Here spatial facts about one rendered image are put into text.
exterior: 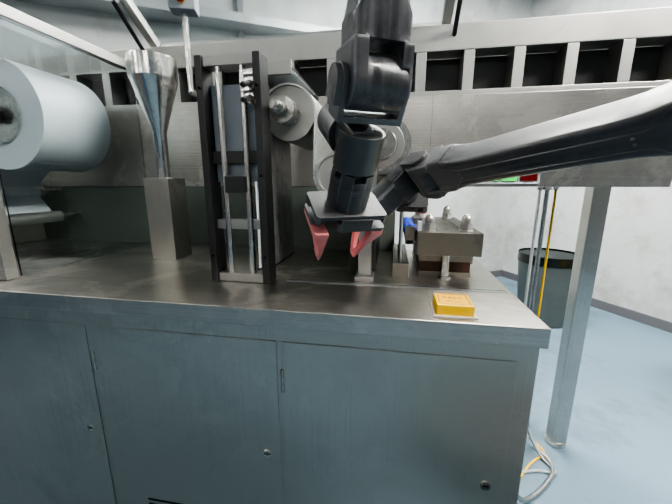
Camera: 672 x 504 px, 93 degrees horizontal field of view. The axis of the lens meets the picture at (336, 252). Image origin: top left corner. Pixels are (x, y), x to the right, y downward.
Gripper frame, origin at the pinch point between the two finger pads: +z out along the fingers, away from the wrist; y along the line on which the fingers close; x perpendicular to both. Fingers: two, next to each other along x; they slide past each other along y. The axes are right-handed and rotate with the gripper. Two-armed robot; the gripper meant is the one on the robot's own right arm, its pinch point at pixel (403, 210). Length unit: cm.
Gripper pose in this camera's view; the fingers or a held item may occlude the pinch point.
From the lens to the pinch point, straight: 83.5
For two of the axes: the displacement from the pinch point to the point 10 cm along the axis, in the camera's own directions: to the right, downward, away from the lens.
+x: 1.0, -9.5, 2.8
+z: 1.6, 2.9, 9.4
